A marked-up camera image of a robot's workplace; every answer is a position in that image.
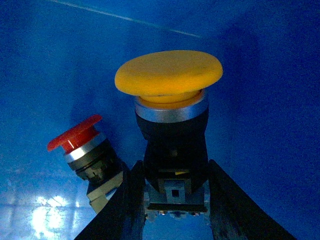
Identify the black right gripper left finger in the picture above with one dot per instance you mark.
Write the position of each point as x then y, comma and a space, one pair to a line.
123, 217

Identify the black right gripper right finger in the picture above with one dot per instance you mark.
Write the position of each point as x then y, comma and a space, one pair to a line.
234, 215

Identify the red mushroom push button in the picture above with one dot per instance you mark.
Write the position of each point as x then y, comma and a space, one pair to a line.
90, 155

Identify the yellow mushroom push button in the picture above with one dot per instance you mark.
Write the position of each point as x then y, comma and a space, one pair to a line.
172, 112

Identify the blue target bin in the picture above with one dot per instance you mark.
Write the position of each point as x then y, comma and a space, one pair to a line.
58, 60

